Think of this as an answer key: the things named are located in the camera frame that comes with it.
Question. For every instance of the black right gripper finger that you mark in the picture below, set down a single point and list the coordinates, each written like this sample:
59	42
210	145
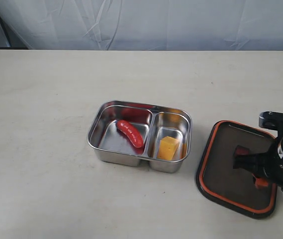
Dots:
254	163

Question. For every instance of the orange padded right gripper finger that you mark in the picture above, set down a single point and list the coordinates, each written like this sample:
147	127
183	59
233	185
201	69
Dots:
259	182

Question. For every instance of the dark transparent lunch box lid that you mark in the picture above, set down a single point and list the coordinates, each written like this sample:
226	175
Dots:
234	188

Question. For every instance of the yellow cheese wedge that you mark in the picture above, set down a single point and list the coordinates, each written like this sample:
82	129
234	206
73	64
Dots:
167	148

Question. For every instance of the red sausage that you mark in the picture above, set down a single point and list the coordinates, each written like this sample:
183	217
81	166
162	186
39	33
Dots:
131	133

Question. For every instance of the stainless steel lunch box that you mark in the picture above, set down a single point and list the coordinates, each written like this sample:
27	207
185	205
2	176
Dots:
152	122

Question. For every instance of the white backdrop curtain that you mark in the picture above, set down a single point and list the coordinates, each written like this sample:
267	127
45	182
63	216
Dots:
144	24

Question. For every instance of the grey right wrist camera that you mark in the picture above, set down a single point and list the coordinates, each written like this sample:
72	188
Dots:
271	120

